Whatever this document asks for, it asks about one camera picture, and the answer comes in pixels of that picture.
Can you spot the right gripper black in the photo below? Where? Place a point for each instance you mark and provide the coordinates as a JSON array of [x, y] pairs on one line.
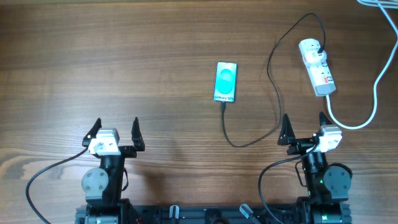
[[302, 145]]

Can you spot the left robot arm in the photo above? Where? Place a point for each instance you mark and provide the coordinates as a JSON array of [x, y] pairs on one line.
[[103, 185]]

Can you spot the white USB charger plug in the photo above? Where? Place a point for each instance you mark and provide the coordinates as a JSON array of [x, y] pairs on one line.
[[313, 57]]

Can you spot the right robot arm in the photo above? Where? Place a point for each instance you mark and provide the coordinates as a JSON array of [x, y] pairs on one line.
[[327, 184]]

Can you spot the white power strip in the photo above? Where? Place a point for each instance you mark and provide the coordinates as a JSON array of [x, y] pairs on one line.
[[320, 76]]

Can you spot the turquoise screen smartphone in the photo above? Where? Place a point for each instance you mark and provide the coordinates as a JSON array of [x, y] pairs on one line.
[[225, 82]]

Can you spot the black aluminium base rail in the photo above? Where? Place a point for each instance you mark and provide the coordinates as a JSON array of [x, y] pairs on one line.
[[284, 213]]

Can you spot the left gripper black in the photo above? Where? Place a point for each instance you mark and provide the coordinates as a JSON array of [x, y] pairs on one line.
[[129, 152]]

